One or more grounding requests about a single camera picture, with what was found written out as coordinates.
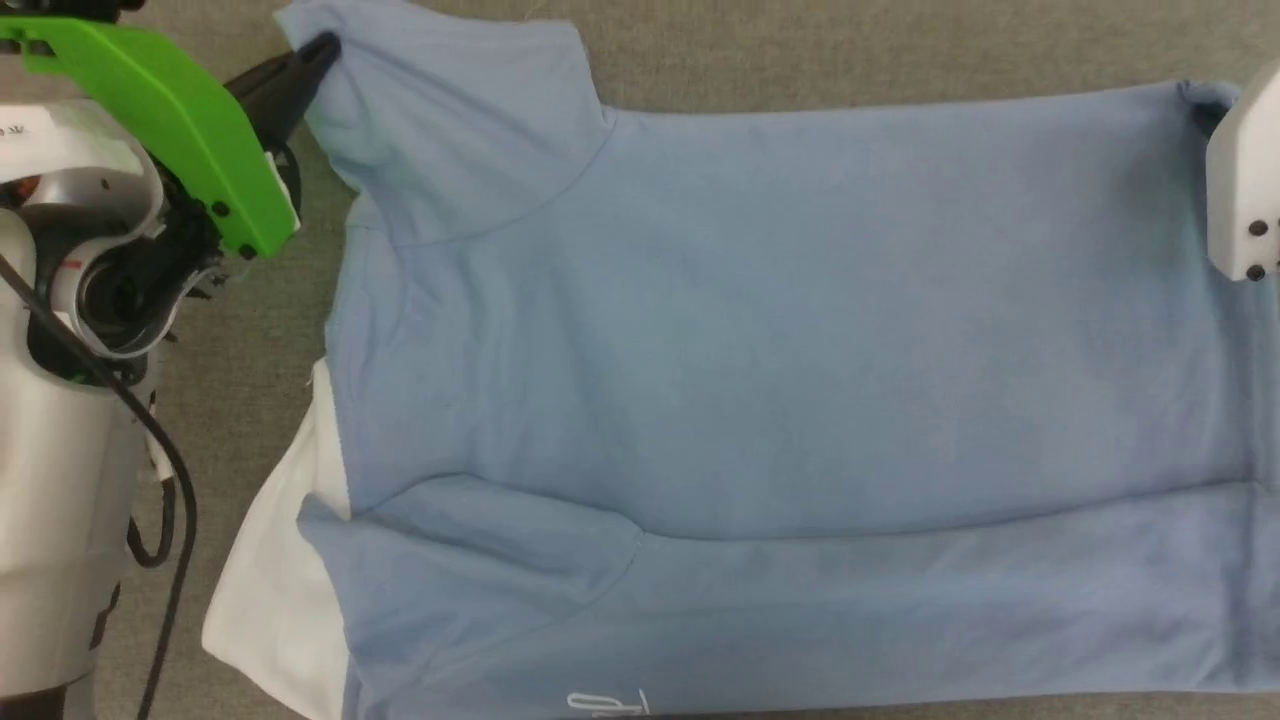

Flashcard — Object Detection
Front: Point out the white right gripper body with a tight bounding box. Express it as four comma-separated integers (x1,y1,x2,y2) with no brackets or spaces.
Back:
1205,60,1280,284

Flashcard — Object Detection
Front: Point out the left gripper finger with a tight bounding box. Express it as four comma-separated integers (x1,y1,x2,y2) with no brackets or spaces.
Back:
225,32,342,151

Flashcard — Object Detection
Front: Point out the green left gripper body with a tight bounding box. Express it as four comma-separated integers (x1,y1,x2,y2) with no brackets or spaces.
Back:
0,15,302,259

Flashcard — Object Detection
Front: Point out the light blue sweatshirt white hood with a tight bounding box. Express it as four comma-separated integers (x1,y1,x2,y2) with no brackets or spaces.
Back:
200,0,1280,720

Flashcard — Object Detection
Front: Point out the long thin black cable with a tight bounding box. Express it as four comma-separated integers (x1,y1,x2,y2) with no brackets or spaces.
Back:
0,250,199,720

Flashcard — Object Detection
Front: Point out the short looped black cable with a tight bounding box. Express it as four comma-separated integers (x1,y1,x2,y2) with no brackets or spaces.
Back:
127,475,179,569

